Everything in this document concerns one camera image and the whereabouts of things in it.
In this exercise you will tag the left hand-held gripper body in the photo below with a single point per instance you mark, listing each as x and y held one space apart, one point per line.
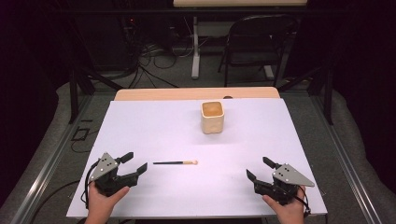
107 182

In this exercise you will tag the dark computer equipment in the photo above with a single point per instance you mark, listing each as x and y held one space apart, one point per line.
130 40

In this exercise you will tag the metal floor rail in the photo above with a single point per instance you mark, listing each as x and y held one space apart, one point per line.
345 161
46 168

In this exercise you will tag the dark curtain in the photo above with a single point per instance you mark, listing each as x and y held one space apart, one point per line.
367 77
25 77

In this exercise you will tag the black folding chair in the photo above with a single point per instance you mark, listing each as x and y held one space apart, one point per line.
258 46

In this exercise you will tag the person's left hand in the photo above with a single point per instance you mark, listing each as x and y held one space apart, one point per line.
101 207

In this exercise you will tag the white desk panel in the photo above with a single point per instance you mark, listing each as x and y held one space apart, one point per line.
214 29

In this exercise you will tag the light wooden desk top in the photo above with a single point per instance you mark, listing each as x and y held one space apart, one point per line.
239 2

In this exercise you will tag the black metal stand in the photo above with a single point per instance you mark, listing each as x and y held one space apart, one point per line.
74 93
327 99

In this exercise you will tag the wooden table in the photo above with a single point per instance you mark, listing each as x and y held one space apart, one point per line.
186 93

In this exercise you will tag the person's right hand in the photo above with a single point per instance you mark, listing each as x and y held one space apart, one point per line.
291 211

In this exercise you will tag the white desk leg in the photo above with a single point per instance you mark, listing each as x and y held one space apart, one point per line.
268 72
195 56

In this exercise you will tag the cream square cup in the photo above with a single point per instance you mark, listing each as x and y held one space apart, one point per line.
212 124

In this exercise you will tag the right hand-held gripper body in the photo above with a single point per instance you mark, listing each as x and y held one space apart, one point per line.
280 188

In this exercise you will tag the white board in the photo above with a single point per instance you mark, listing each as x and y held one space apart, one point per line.
186 193

